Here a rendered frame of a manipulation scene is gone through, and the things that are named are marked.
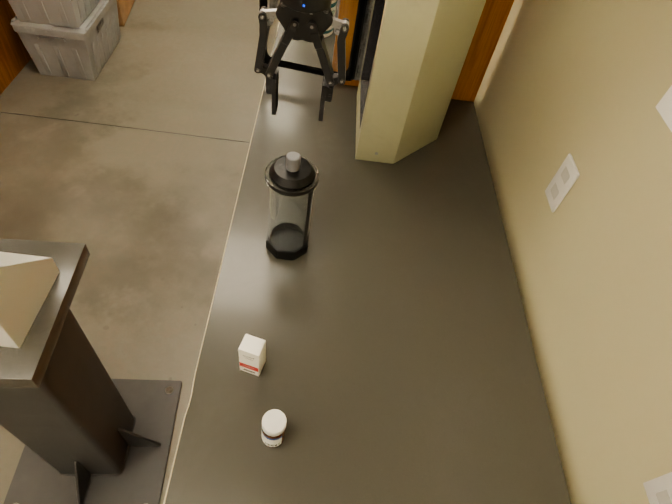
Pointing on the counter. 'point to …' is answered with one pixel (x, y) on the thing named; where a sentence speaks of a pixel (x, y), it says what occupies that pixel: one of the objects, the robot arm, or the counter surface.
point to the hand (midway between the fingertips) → (298, 99)
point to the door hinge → (364, 39)
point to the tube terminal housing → (413, 75)
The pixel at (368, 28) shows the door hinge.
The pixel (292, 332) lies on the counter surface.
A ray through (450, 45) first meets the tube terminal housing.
